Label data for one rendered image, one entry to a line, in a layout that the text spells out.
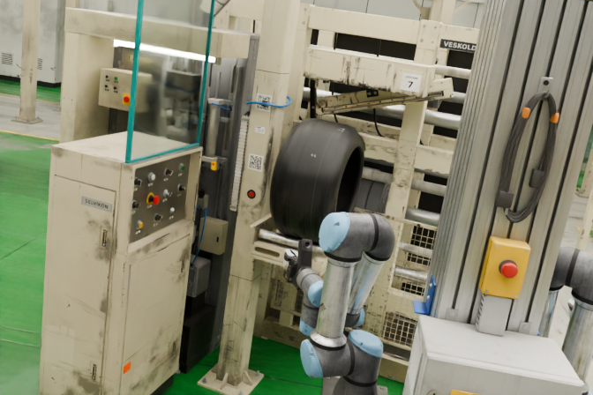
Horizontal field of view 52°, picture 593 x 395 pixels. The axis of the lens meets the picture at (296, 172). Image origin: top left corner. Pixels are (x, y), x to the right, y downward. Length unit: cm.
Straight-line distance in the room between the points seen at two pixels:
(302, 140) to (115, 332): 113
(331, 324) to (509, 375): 65
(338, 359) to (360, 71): 150
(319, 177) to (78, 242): 103
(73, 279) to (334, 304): 127
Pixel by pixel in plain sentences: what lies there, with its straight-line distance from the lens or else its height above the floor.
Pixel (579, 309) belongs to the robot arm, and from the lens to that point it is 201.
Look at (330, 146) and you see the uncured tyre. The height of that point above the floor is 139.
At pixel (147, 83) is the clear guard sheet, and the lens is 246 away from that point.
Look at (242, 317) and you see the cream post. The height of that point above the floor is 41.
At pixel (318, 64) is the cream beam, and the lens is 304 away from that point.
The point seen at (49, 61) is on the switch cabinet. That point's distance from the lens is 1284.
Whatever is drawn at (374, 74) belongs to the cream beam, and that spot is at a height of 171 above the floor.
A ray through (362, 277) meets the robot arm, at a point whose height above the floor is 114.
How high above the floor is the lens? 188
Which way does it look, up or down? 14 degrees down
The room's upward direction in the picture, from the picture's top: 9 degrees clockwise
